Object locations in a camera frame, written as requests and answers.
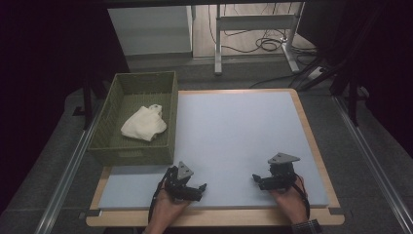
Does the white metal desk frame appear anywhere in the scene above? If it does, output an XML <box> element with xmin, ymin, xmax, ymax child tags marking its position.
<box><xmin>213</xmin><ymin>2</ymin><xmax>306</xmax><ymax>77</ymax></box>

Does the long black floor cable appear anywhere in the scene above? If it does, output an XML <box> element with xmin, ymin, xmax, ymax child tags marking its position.
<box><xmin>248</xmin><ymin>73</ymin><xmax>301</xmax><ymax>90</ymax></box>

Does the black floor cable bundle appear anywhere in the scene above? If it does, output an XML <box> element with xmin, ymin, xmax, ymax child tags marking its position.
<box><xmin>207</xmin><ymin>3</ymin><xmax>319</xmax><ymax>57</ymax></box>

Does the green woven basket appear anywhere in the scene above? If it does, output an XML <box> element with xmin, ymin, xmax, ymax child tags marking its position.
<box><xmin>87</xmin><ymin>70</ymin><xmax>179</xmax><ymax>167</ymax></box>

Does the black metal stand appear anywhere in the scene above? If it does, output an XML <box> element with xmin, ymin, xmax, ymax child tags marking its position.
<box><xmin>330</xmin><ymin>58</ymin><xmax>362</xmax><ymax>128</ymax></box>
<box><xmin>72</xmin><ymin>74</ymin><xmax>95</xmax><ymax>131</ymax></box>

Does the person's left hand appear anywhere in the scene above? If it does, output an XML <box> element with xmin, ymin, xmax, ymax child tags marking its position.
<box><xmin>149</xmin><ymin>188</ymin><xmax>193</xmax><ymax>230</ymax></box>

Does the aluminium floor rail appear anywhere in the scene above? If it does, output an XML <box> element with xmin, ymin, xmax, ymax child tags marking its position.
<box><xmin>33</xmin><ymin>105</ymin><xmax>102</xmax><ymax>234</ymax></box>
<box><xmin>334</xmin><ymin>96</ymin><xmax>413</xmax><ymax>234</ymax></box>

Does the red and black gripper cable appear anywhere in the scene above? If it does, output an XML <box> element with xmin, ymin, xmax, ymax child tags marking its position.
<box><xmin>293</xmin><ymin>175</ymin><xmax>312</xmax><ymax>220</ymax></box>

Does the light blue table mat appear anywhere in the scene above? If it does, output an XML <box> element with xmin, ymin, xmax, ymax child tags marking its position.
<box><xmin>97</xmin><ymin>91</ymin><xmax>329</xmax><ymax>210</ymax></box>

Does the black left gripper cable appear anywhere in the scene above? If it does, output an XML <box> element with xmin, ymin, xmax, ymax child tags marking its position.
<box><xmin>147</xmin><ymin>167</ymin><xmax>178</xmax><ymax>226</ymax></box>

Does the person's right hand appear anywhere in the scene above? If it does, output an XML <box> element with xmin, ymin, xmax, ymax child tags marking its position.
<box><xmin>268</xmin><ymin>176</ymin><xmax>310</xmax><ymax>226</ymax></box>

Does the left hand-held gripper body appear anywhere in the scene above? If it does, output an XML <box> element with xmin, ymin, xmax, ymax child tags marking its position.
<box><xmin>164</xmin><ymin>161</ymin><xmax>200</xmax><ymax>203</ymax></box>

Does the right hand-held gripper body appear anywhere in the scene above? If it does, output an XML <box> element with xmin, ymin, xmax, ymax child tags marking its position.
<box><xmin>264</xmin><ymin>152</ymin><xmax>301</xmax><ymax>191</ymax></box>

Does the white cabinet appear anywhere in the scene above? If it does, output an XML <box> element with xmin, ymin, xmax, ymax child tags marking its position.
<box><xmin>107</xmin><ymin>5</ymin><xmax>194</xmax><ymax>57</ymax></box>

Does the white power strip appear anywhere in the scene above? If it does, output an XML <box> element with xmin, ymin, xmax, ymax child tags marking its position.
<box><xmin>305</xmin><ymin>66</ymin><xmax>326</xmax><ymax>82</ymax></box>

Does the cream printed cloth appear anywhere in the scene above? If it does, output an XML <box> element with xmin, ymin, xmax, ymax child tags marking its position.
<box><xmin>120</xmin><ymin>103</ymin><xmax>169</xmax><ymax>142</ymax></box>

